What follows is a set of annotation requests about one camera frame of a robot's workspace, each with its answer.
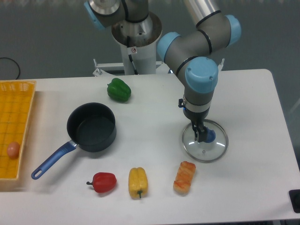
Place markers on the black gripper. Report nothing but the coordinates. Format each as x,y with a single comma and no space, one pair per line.
197,118

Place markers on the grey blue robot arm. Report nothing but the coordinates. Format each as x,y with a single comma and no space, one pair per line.
201,75

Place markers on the orange toast bread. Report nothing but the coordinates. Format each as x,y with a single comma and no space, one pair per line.
184,177

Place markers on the glass pot lid blue knob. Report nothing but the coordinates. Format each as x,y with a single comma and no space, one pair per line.
207,147

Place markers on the yellow bell pepper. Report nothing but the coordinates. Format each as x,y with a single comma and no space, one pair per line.
137,183

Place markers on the green bell pepper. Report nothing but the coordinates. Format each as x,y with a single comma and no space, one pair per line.
118,90

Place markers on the red bell pepper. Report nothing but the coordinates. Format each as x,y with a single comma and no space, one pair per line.
103,182

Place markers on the black table socket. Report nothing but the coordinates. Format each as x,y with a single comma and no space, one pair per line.
295,199

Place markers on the yellow plastic basket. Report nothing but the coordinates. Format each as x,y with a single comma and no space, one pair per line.
16,99

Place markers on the brown egg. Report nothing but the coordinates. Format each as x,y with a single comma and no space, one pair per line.
13,150

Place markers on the dark saucepan blue handle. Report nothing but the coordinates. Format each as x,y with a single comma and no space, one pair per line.
91,127

